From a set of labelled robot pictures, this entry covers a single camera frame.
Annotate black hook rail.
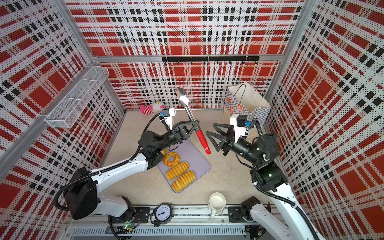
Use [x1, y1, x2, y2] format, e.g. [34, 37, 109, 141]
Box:
[162, 56, 260, 64]

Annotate lower ridged fake bread roll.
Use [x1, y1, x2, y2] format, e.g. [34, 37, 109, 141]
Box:
[171, 171, 195, 192]

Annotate white mug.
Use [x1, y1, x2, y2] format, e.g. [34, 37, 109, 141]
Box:
[208, 192, 227, 222]

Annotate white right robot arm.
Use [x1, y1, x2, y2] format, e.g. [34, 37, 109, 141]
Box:
[206, 115, 324, 240]

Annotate ring shaped fake bread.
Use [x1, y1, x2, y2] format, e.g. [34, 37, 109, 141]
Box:
[163, 152, 181, 168]

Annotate pink white plush toy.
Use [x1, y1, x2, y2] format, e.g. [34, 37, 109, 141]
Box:
[140, 102, 166, 115]

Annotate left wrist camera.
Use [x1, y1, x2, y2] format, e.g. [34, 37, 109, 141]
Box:
[159, 108, 176, 132]

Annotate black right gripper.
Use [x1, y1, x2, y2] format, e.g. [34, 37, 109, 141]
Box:
[206, 126, 259, 168]

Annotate black round clock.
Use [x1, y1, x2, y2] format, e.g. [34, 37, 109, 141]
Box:
[151, 203, 174, 227]

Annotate blue checkered paper bag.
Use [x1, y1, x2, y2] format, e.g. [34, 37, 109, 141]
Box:
[224, 83, 271, 126]

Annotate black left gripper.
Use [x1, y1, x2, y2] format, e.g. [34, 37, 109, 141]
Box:
[156, 119, 198, 152]

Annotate white wire mesh basket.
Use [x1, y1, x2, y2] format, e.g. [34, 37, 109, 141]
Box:
[45, 66, 109, 129]

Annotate ridged fake bread roll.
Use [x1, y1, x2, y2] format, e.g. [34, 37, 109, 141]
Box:
[171, 171, 195, 192]
[166, 161, 190, 181]

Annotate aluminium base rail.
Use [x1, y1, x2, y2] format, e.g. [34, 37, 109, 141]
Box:
[60, 205, 270, 240]

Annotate steel tongs red handles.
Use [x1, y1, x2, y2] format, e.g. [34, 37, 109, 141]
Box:
[176, 88, 211, 155]

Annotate upper ridged fake bread roll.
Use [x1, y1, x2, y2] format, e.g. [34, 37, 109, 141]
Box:
[166, 161, 190, 181]

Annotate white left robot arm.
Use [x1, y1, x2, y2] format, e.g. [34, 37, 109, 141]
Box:
[53, 120, 199, 222]

